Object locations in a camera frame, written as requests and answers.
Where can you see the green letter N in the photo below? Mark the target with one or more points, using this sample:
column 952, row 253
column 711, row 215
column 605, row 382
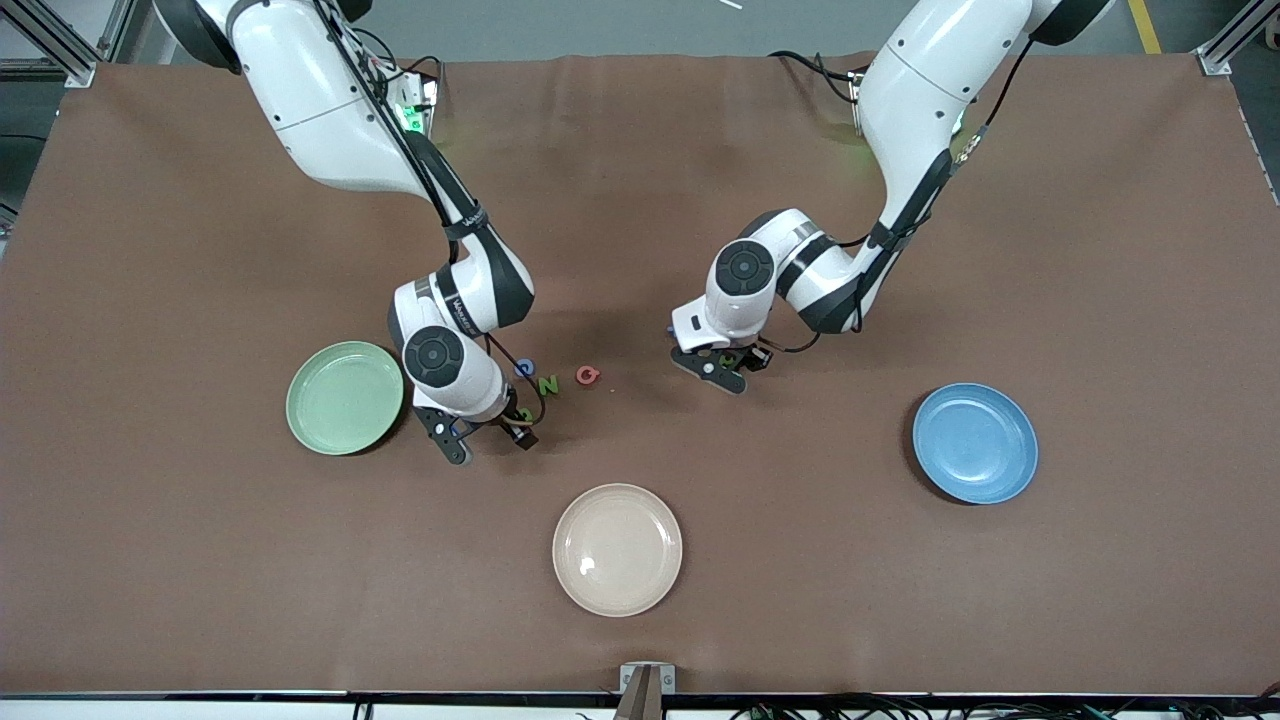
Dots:
column 548, row 384

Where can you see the red letter Q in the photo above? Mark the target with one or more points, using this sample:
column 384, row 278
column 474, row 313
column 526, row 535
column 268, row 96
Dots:
column 588, row 375

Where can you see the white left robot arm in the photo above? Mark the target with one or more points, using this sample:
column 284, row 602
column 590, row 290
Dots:
column 930, row 80

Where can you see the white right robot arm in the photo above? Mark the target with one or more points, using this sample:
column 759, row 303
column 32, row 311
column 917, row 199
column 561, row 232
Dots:
column 310, row 100

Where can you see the light green plate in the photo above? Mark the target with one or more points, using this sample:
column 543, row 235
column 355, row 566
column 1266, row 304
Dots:
column 345, row 400

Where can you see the brown table cloth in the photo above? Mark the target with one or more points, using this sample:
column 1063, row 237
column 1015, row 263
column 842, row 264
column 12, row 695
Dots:
column 640, row 200

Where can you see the beige plate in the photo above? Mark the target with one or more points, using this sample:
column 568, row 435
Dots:
column 617, row 550

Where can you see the blue plate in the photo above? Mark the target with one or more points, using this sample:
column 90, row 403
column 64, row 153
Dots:
column 975, row 445

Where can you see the metal base connector plate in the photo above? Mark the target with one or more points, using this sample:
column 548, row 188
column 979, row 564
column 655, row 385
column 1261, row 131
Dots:
column 425, row 100

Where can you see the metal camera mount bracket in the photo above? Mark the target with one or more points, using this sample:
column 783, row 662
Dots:
column 647, row 680

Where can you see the aluminium frame profile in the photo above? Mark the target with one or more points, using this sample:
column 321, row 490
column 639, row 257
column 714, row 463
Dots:
column 80, row 72
column 1215, row 62

